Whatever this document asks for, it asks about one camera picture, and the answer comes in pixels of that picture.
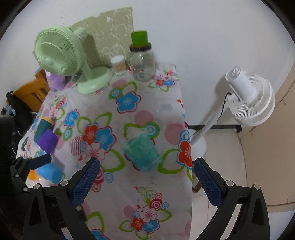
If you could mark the green patterned foam mat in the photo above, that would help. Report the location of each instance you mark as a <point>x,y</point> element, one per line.
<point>108,35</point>

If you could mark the green cup on jar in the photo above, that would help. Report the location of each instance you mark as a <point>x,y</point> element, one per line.
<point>139,38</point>

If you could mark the floral tablecloth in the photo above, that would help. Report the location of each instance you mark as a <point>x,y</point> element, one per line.
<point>124,202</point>

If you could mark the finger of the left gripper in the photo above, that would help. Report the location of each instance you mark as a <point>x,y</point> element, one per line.
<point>37,162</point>

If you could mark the white standing fan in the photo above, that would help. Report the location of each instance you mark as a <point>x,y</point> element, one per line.
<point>251,102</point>

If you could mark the purple plush toy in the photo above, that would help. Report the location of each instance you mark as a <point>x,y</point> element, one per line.
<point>55,82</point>

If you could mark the cotton swab container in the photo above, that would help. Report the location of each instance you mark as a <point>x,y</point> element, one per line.
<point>118,64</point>

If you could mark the purple cup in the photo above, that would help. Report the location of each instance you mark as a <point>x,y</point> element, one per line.
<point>47,141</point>

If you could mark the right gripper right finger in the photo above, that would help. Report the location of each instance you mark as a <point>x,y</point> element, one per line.
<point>222,194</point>

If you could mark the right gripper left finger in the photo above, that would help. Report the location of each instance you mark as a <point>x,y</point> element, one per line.
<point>71,194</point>

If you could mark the blue cup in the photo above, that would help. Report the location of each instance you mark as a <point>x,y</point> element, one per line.
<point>50,172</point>

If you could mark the green desk fan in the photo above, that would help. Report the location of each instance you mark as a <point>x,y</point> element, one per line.
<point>59,50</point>

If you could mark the dark teal cup orange rim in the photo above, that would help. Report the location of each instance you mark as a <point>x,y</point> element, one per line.
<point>45,124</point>

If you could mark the wooden chair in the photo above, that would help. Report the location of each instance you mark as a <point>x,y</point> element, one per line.
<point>34,92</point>

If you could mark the beige door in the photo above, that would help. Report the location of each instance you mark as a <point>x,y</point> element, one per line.
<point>269,150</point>

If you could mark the teal scribbled clear plastic cup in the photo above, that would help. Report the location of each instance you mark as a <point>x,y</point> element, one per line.
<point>141,150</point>

